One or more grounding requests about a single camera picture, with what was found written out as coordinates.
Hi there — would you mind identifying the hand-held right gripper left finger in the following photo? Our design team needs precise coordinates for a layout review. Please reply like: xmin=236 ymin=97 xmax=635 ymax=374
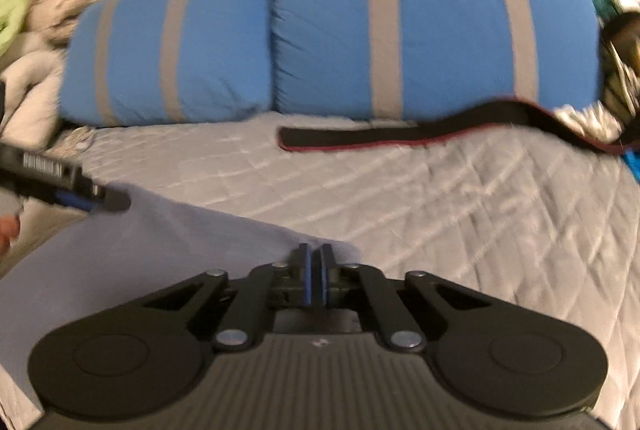
xmin=142 ymin=242 xmax=313 ymax=351

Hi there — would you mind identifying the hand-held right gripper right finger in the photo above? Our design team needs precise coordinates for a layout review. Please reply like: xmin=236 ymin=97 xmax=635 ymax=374
xmin=319 ymin=244 xmax=493 ymax=352

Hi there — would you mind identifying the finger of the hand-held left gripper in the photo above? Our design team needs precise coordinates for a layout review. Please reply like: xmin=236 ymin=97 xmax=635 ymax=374
xmin=54 ymin=180 xmax=133 ymax=214

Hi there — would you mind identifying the grey fleece garment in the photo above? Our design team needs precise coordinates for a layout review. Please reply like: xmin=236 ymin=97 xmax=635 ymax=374
xmin=0 ymin=182 xmax=362 ymax=413

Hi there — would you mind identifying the person's left hand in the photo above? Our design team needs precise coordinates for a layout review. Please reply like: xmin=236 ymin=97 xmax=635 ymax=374
xmin=0 ymin=216 xmax=22 ymax=257

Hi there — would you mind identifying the white fluffy blanket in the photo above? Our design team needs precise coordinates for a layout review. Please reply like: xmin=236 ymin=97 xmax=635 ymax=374
xmin=0 ymin=44 xmax=68 ymax=137

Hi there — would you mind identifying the black belt with red edge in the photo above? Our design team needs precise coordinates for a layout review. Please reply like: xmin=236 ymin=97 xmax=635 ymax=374
xmin=277 ymin=96 xmax=640 ymax=157

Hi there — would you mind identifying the white quilted bedspread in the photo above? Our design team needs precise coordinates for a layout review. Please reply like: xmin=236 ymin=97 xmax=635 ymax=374
xmin=45 ymin=102 xmax=640 ymax=413

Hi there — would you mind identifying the beige plush cloth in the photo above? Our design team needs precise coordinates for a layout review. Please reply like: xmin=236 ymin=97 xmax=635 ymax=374
xmin=27 ymin=0 xmax=137 ymax=48

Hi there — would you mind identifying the blue grey-striped pillow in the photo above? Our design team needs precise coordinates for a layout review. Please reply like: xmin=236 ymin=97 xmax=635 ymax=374
xmin=270 ymin=0 xmax=603 ymax=118
xmin=59 ymin=0 xmax=275 ymax=128

